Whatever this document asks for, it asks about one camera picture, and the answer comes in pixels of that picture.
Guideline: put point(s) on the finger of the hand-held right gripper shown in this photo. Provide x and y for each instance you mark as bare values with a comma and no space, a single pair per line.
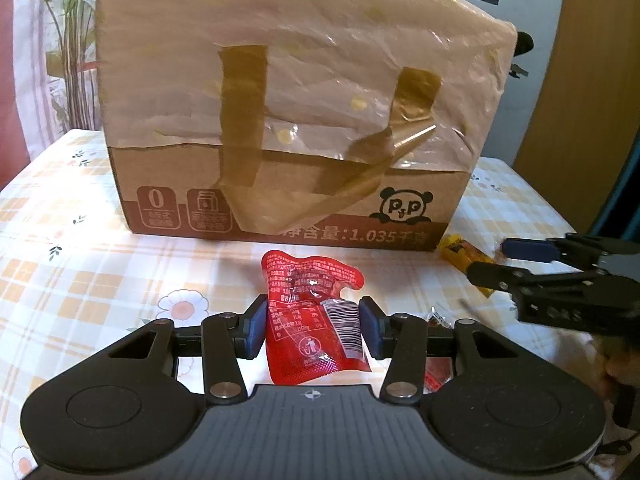
525,250
492,276

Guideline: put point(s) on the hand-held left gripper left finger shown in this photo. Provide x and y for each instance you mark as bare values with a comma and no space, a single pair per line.
257,325

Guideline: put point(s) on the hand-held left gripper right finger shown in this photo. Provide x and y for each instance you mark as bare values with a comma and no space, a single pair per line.
369,327

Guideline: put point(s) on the small yellow snack packet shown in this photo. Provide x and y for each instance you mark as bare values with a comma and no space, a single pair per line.
457,252

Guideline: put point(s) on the cardboard box with plastic liner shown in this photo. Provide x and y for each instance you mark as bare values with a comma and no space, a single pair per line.
300,85

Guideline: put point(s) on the person's right hand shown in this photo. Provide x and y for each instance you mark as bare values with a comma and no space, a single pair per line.
617,360

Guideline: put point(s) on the clear candy wrapper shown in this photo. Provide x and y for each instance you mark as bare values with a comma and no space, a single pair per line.
439,316

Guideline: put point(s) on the small red snack packet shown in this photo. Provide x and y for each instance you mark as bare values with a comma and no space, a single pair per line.
435,377

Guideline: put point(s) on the wooden door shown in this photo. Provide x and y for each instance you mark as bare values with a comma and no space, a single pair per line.
590,85

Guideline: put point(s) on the checkered floral tablecloth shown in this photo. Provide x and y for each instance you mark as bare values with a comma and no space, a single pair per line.
100,240

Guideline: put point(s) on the black exercise bike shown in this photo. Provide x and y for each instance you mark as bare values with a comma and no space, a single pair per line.
522,42

